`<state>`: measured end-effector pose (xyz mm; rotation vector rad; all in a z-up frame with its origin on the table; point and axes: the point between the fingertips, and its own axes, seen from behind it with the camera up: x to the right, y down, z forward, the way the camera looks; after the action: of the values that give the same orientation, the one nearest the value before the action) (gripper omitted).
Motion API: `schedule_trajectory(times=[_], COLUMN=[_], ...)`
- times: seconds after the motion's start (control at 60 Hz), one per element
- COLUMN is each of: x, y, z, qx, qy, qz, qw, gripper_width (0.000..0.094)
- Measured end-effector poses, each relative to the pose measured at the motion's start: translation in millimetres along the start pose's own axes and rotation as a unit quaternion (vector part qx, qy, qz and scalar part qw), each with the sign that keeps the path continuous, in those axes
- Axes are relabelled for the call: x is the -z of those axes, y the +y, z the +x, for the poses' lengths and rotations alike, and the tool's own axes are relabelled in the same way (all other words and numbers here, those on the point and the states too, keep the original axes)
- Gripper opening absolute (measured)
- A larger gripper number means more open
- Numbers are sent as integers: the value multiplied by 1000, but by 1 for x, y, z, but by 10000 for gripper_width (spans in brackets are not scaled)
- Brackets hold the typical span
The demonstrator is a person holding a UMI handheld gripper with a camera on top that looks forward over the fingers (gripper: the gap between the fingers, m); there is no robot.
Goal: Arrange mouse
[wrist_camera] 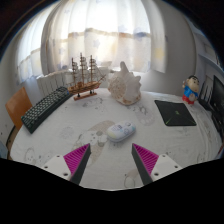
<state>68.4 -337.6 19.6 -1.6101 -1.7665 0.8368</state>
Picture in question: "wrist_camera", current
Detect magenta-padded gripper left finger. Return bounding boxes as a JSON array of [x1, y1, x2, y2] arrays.
[[42, 143, 92, 185]]

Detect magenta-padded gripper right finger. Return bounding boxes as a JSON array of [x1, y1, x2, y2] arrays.
[[131, 143, 183, 186]]

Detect white cartoon-print computer mouse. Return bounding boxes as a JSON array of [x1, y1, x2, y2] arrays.
[[106, 120, 137, 143]]

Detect black mouse pad green lines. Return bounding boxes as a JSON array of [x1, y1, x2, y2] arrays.
[[154, 99, 198, 127]]

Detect white printed tablecloth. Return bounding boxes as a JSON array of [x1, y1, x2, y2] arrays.
[[9, 87, 224, 191]]

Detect black computer keyboard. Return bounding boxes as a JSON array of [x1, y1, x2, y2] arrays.
[[20, 86, 73, 135]]

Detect wooden model sailing ship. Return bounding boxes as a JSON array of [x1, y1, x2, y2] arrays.
[[67, 52, 107, 102]]

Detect large white conch shell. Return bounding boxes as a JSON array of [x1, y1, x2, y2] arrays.
[[107, 61, 143, 106]]

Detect orange wooden chair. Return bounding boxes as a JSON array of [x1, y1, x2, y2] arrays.
[[4, 86, 33, 158]]

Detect white radiator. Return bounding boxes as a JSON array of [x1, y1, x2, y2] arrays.
[[35, 66, 111, 98]]

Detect cartoon boy figurine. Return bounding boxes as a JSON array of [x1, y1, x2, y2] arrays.
[[181, 75, 201, 106]]

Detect black router with antennas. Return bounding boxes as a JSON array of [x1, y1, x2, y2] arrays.
[[198, 76, 214, 112]]

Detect black computer monitor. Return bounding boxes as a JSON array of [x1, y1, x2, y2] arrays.
[[209, 75, 224, 134]]

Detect white star-print curtain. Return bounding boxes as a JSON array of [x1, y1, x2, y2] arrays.
[[16, 0, 168, 84]]

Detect white wall shelf unit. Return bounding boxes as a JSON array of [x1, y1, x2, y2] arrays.
[[191, 29, 224, 79]]

